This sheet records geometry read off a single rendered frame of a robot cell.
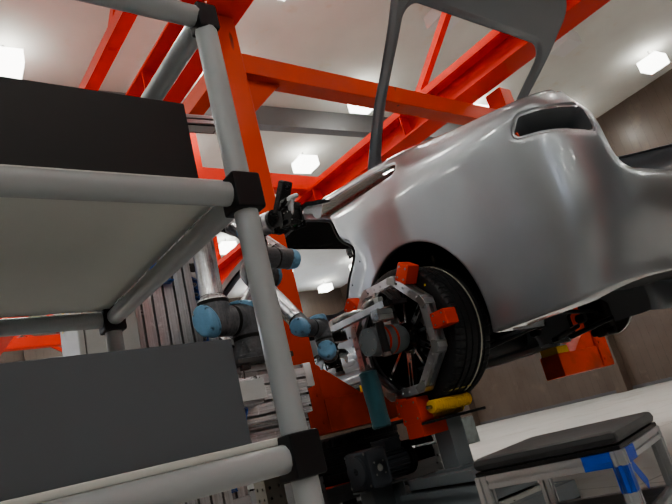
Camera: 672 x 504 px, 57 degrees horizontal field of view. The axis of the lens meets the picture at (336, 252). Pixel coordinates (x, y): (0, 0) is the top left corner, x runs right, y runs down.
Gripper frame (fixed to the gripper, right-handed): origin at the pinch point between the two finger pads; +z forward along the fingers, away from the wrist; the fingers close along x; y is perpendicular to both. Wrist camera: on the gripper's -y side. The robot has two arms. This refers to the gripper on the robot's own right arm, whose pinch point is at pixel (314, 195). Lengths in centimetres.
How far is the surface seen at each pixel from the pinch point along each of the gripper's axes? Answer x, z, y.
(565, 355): -297, -45, 60
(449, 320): -86, -10, 40
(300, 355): -80, -93, 40
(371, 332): -77, -45, 38
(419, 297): -87, -23, 27
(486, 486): 8, 43, 89
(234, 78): -78, -109, -121
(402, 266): -88, -29, 11
